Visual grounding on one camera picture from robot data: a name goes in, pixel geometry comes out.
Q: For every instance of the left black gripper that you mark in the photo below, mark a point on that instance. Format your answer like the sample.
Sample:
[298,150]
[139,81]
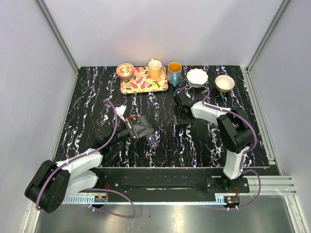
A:
[138,130]

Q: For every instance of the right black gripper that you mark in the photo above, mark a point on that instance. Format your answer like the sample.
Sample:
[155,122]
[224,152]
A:
[178,119]

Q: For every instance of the blue pink battery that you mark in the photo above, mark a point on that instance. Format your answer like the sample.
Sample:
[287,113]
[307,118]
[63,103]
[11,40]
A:
[154,141]

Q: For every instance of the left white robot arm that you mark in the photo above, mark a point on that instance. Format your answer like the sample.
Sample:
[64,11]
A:
[53,182]

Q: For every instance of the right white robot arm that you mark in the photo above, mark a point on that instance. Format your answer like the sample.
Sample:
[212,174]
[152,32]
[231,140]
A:
[237,134]

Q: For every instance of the white scalloped plate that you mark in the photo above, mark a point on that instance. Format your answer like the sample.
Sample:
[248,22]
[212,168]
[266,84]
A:
[197,77]

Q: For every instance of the blue mug orange inside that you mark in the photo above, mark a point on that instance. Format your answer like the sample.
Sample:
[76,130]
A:
[174,73]

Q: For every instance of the floral rectangular tray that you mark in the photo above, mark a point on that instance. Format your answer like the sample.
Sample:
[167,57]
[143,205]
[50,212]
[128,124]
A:
[141,82]

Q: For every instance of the cream bowl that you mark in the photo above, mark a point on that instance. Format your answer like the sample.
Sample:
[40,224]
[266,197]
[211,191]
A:
[224,83]

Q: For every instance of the yellow mug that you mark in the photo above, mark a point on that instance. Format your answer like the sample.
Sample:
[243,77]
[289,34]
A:
[154,67]

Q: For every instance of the small red patterned bowl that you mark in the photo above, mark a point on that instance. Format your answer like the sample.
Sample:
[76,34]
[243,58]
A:
[125,70]

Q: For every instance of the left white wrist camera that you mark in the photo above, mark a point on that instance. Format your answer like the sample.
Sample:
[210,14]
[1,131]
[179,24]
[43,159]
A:
[120,111]

